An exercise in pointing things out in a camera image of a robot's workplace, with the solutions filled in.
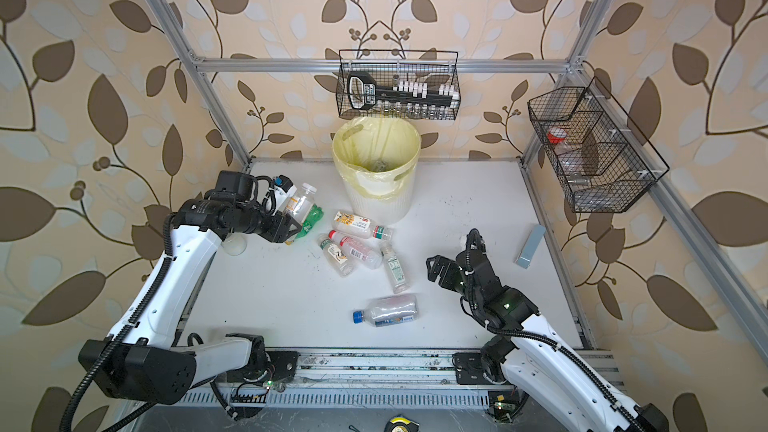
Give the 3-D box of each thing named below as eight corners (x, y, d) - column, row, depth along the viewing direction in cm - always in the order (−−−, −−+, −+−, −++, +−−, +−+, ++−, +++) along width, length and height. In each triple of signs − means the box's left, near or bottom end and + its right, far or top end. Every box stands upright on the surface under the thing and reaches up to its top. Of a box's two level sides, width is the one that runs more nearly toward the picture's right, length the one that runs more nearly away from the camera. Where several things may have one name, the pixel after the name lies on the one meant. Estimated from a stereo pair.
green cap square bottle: (345, 279, 90) (343, 271, 86) (321, 249, 97) (317, 240, 93) (355, 271, 92) (353, 263, 88) (330, 242, 99) (327, 233, 94)
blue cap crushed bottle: (354, 328, 82) (352, 322, 78) (356, 300, 87) (354, 294, 83) (418, 328, 82) (419, 322, 78) (417, 300, 87) (418, 294, 83)
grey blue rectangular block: (513, 262, 94) (517, 255, 90) (530, 229, 101) (535, 221, 98) (525, 269, 92) (531, 262, 88) (542, 236, 100) (548, 228, 96)
